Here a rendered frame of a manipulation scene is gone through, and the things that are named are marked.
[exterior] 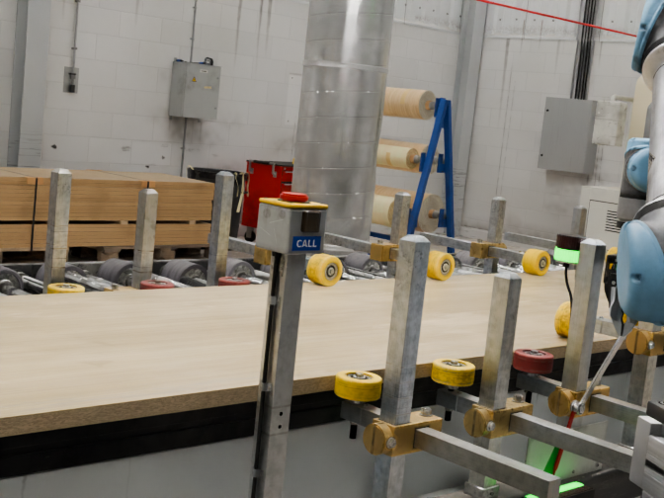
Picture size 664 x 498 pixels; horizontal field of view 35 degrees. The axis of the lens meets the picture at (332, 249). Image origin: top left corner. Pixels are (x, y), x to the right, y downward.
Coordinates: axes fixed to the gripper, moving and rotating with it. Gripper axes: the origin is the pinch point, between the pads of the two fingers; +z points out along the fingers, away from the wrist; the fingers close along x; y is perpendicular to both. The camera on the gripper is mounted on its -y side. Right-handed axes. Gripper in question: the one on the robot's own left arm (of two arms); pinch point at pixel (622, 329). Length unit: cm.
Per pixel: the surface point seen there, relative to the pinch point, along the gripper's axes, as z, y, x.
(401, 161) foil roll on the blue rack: -23, -631, -314
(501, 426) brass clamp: 17.8, 22.0, -14.4
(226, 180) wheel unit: -16, -33, -110
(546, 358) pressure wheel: 9.6, -8.0, -15.5
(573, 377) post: 10.9, -0.1, -7.9
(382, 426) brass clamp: 15, 48, -26
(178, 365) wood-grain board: 12, 53, -62
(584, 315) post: -1.3, 0.6, -7.4
